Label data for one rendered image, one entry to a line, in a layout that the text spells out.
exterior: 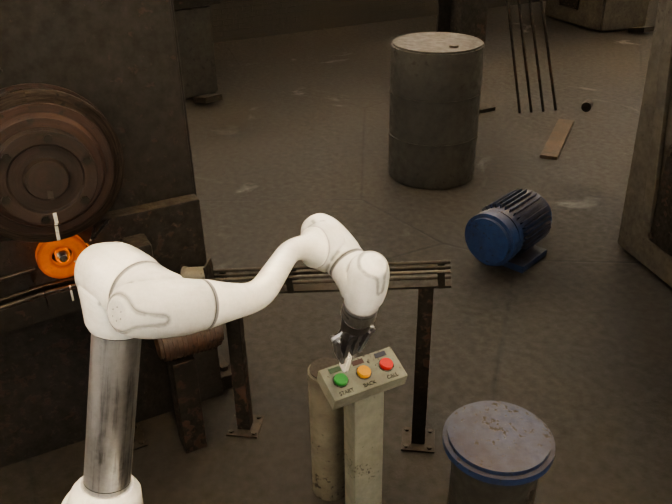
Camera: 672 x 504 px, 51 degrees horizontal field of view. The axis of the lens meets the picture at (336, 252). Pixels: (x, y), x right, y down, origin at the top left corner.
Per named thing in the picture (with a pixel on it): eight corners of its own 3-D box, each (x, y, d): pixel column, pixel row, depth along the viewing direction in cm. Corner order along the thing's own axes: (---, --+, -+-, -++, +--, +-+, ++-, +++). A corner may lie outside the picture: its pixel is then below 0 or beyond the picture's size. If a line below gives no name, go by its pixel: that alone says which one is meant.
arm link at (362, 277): (391, 308, 176) (361, 272, 182) (404, 267, 164) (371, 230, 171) (355, 325, 171) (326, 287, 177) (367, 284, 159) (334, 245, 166)
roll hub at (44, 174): (85, 119, 203) (102, 207, 217) (-22, 135, 192) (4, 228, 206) (89, 124, 199) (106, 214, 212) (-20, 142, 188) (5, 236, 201)
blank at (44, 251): (26, 265, 222) (27, 270, 220) (48, 223, 220) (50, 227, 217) (72, 280, 232) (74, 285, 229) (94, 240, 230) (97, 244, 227)
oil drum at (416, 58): (371, 166, 496) (372, 36, 453) (441, 151, 520) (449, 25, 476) (418, 197, 450) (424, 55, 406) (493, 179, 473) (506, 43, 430)
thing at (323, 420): (307, 482, 247) (301, 363, 222) (337, 470, 252) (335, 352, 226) (322, 506, 238) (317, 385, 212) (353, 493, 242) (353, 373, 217)
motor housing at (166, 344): (169, 437, 267) (149, 319, 241) (225, 418, 276) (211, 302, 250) (179, 459, 257) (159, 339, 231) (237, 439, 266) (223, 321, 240)
